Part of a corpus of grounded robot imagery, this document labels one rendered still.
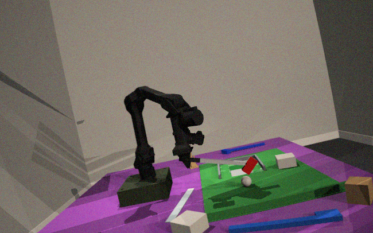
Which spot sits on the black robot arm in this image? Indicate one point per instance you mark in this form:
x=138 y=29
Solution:
x=180 y=113

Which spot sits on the brown cube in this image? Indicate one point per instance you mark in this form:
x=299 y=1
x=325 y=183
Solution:
x=359 y=190

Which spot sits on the grey ball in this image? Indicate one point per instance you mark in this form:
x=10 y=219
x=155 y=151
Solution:
x=246 y=181

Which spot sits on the beige block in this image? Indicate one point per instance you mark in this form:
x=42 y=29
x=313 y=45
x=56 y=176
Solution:
x=287 y=160
x=190 y=222

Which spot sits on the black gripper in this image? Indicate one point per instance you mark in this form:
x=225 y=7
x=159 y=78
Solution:
x=182 y=149

